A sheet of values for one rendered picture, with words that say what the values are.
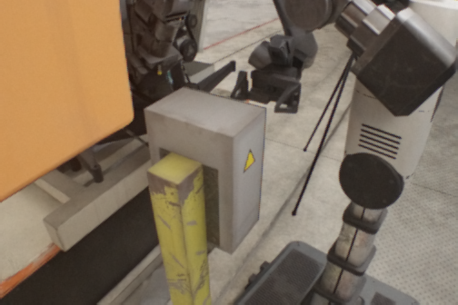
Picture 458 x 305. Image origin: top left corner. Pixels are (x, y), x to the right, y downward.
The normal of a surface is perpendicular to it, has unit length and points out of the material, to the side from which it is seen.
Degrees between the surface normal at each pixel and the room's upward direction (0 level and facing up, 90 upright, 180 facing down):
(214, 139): 90
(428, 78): 90
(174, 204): 90
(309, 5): 90
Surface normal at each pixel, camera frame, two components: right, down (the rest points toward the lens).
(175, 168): 0.00, -0.86
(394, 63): -0.64, 0.40
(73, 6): 0.85, 0.27
